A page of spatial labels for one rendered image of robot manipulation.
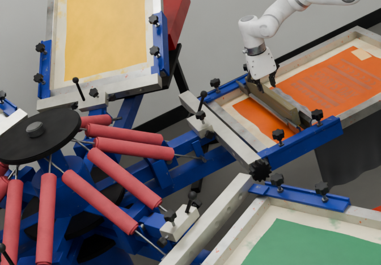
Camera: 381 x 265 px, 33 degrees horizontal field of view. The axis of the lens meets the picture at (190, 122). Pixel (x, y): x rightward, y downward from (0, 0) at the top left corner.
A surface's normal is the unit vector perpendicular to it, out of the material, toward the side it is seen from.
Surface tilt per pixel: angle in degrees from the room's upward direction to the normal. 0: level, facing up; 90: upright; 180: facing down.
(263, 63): 90
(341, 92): 0
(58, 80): 32
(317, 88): 0
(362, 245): 0
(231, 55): 90
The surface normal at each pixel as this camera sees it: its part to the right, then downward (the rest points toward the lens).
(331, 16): 0.37, 0.37
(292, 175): -0.30, -0.82
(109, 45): -0.33, -0.41
